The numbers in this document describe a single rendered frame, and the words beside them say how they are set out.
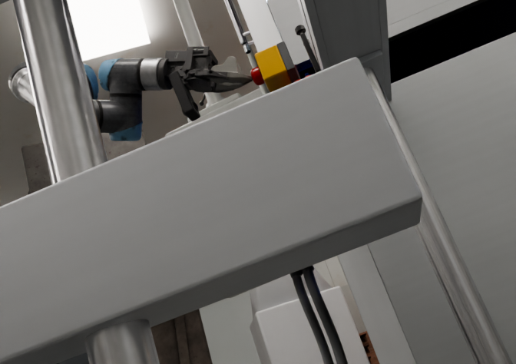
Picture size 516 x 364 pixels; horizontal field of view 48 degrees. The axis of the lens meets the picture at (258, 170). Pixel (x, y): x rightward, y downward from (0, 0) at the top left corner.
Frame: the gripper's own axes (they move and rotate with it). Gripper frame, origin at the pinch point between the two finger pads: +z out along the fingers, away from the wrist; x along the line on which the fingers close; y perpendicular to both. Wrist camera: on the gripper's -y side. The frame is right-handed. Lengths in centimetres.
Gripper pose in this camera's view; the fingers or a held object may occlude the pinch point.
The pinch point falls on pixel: (246, 81)
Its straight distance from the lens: 131.6
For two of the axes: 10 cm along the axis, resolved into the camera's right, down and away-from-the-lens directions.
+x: 2.3, 3.0, 9.3
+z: 9.7, 0.3, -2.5
